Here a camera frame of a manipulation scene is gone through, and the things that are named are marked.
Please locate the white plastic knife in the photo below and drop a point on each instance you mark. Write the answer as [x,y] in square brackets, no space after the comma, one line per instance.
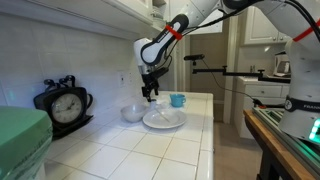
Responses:
[162,115]

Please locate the red and black clamp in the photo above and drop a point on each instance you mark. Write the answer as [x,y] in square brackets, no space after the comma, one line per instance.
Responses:
[259,102]

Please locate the black stereo camera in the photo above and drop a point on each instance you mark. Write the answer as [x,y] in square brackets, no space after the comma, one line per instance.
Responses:
[194,57]

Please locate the wooden table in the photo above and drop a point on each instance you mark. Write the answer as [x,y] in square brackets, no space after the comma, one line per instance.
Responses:
[270,140]

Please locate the silver countertop appliance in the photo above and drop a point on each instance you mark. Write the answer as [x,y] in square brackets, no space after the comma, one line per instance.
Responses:
[282,66]

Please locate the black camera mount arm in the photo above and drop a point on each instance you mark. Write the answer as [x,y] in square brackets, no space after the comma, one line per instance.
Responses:
[240,74]

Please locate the white wall light switch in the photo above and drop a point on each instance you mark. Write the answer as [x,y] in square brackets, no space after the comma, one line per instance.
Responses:
[129,78]

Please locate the white paper towel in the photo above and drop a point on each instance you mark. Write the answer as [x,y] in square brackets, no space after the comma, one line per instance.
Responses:
[163,102]

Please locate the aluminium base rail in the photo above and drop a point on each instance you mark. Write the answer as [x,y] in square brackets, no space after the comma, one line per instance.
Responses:
[290,140]

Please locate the white upper wall cabinet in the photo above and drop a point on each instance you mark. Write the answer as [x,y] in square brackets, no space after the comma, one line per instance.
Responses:
[83,16]

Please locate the white drawer base cabinet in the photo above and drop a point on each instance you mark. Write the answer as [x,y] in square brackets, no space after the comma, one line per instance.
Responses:
[263,91]

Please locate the white panelled upper cabinet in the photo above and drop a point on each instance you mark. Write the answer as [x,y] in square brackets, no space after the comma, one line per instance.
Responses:
[263,26]

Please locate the white wall power outlet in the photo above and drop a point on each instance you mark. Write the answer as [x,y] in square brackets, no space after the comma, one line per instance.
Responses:
[121,79]

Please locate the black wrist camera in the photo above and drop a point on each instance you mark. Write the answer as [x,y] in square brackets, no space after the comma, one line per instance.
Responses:
[161,72]

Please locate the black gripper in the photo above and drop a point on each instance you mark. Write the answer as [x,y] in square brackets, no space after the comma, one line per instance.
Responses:
[149,81]

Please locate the beige ceramic bowl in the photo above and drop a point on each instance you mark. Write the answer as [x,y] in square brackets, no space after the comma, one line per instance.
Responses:
[133,114]

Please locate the black kettle-shaped clock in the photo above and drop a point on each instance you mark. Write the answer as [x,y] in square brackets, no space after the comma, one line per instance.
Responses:
[66,108]

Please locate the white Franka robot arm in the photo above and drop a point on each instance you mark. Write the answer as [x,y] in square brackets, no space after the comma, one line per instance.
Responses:
[150,53]

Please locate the white round plate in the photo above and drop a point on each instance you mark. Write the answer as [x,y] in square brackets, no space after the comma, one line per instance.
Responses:
[173,120]

